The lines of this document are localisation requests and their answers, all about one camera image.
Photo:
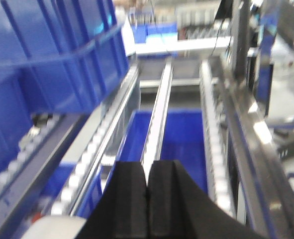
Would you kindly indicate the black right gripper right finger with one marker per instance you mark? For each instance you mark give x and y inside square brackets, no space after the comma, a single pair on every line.
[180,209]

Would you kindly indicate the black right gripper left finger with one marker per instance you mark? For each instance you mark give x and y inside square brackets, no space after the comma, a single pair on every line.
[122,211]

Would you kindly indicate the white plastic bin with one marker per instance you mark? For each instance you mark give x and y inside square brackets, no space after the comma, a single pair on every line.
[55,227]

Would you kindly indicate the blue bin below rollers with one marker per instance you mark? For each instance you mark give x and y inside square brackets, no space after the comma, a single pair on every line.
[183,140]

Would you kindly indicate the stainless steel shelf rack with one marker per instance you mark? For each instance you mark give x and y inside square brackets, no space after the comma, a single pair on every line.
[263,198]

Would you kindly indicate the blue bin upper centre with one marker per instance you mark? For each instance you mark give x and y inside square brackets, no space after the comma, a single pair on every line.
[67,55]

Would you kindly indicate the white roller track right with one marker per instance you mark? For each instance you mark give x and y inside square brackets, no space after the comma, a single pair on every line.
[219,189]

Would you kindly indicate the white roller track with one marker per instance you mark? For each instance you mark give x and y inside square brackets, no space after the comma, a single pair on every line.
[27,147]
[219,189]
[74,190]

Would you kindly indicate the white roller track centre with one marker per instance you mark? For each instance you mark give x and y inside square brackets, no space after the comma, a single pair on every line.
[74,190]

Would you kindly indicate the white roller track left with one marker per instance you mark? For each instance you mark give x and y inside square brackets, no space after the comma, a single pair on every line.
[27,147]

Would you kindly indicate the steel centre guide rail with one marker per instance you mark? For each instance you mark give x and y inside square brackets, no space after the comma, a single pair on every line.
[154,138]

